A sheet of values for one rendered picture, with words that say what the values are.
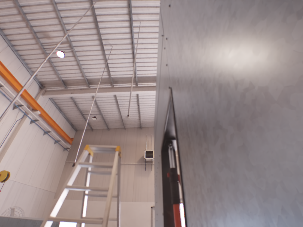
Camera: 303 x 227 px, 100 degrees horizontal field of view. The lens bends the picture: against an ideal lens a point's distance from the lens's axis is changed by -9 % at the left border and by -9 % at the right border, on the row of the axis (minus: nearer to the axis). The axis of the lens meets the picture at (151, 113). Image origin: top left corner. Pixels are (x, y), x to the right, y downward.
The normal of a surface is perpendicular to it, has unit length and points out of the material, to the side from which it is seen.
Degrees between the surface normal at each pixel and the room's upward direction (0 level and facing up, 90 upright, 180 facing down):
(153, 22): 177
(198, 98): 90
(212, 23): 90
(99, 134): 90
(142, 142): 90
